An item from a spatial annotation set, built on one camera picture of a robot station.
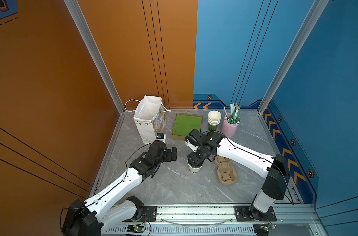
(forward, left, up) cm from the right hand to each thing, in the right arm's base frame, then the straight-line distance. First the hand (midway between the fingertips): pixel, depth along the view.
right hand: (195, 158), depth 80 cm
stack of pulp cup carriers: (-4, -19, -11) cm, 22 cm away
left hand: (+6, +14, +2) cm, 15 cm away
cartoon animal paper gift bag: (+18, +25, +14) cm, 34 cm away
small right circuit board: (-30, -32, -15) cm, 46 cm away
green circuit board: (-30, +30, -14) cm, 45 cm away
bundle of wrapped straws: (+28, -26, +6) cm, 39 cm away
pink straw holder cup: (+23, -23, -4) cm, 33 cm away
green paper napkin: (+31, +6, -8) cm, 32 cm away
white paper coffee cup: (-3, 0, -9) cm, 9 cm away
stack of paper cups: (+28, -14, +1) cm, 31 cm away
